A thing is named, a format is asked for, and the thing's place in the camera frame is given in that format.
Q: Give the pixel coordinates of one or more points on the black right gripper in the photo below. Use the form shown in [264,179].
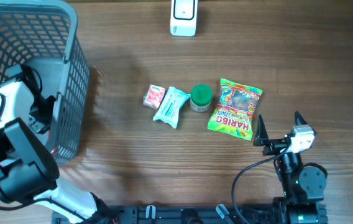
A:
[261,138]

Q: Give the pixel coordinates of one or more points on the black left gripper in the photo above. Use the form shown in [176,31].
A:
[46,123]

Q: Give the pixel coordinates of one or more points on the green lid jar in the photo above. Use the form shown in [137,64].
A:
[201,97]

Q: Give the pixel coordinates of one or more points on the red white tissue pack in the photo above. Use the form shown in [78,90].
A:
[154,96]

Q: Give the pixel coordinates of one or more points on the mint green wipes pack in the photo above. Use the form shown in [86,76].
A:
[169,109]

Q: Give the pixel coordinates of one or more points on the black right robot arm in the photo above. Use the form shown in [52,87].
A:
[303,184]

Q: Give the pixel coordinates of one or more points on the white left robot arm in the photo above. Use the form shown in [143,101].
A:
[29,174]

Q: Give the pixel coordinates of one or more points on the white barcode scanner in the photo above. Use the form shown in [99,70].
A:
[183,17]

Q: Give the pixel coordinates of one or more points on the Haribo gummy candy bag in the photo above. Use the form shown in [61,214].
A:
[235,110]

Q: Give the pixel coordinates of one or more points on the grey plastic shopping basket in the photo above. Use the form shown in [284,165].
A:
[42,35]

